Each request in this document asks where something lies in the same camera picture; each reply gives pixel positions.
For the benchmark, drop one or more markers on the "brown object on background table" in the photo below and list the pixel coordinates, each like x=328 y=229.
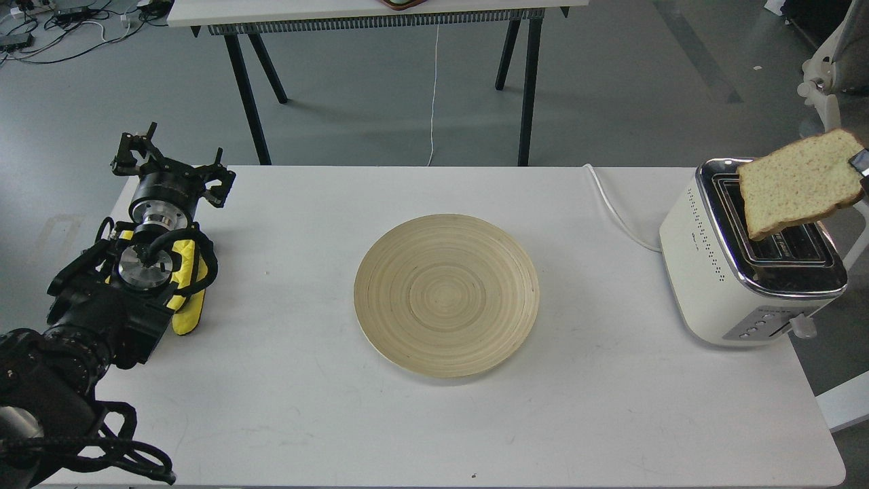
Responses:
x=399 y=5

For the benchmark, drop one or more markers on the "white chrome toaster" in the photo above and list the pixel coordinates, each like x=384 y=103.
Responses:
x=733 y=291

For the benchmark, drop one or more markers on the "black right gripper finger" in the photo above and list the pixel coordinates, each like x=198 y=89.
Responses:
x=860 y=163

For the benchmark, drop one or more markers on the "round wooden plate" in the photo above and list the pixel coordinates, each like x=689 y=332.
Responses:
x=446 y=296

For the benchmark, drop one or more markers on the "yellow cloth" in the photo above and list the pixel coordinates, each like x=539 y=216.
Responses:
x=172 y=270

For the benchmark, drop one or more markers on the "slice of brown bread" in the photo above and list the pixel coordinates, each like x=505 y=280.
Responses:
x=803 y=182

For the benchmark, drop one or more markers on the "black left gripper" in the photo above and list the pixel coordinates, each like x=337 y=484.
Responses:
x=168 y=194

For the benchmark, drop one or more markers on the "white office chair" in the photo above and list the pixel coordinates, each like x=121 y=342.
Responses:
x=834 y=79

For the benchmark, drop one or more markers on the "white background table black legs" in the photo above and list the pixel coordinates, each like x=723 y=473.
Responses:
x=233 y=19

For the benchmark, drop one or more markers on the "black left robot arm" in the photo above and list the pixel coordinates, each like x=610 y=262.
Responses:
x=111 y=307

